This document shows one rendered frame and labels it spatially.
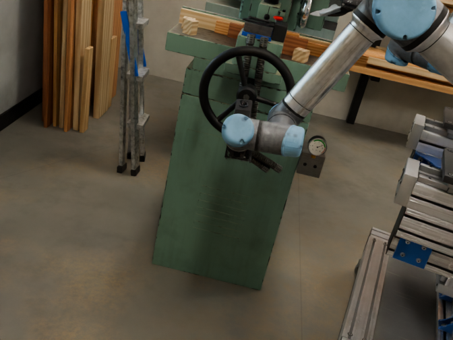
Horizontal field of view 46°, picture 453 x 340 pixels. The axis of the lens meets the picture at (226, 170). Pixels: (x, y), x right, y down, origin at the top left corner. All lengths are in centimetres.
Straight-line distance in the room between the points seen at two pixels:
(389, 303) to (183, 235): 78
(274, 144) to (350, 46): 29
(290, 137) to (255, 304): 96
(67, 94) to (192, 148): 133
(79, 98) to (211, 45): 149
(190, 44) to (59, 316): 98
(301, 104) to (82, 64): 192
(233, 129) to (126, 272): 100
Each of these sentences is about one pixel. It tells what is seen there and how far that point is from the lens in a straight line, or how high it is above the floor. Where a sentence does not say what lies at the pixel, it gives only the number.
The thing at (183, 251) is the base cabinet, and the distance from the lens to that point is 208.
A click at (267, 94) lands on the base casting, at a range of 178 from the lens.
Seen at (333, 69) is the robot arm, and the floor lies 100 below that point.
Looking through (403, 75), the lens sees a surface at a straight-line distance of 388.
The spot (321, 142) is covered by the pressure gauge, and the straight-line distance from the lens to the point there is 176.
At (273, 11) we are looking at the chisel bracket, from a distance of 184.
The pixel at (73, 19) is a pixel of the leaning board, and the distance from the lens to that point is 299.
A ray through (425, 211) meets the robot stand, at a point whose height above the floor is 69.
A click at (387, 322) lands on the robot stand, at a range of 187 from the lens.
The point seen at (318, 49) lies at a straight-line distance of 190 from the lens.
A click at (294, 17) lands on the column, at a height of 98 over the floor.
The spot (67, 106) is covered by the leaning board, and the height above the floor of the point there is 16.
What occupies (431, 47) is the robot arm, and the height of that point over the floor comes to 112.
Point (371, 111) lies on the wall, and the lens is 439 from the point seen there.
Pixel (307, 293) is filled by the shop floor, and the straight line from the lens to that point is 221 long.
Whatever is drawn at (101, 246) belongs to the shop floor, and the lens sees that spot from 221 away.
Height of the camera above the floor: 128
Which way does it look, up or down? 25 degrees down
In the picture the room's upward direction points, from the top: 13 degrees clockwise
